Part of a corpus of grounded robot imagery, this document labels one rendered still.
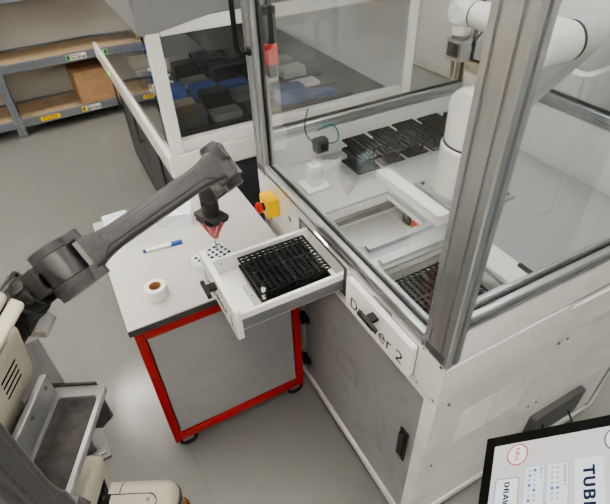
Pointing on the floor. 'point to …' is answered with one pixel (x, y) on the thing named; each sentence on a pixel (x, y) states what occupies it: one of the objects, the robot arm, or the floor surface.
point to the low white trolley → (202, 325)
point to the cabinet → (546, 397)
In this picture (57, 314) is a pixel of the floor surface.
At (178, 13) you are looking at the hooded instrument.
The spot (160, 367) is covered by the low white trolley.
